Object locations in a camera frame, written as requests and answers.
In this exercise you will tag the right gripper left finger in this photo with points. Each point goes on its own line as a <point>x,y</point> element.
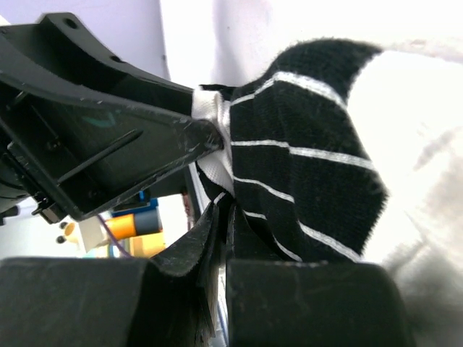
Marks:
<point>167,300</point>

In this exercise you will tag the black white striped sock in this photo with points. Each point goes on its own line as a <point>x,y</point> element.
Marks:
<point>292,161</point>

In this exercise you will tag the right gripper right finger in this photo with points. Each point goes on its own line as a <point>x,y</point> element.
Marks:
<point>275,303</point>

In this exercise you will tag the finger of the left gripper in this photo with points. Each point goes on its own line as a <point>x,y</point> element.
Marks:
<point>121,147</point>
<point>61,43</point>

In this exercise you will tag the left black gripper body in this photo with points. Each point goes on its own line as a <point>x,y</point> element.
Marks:
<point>38,142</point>

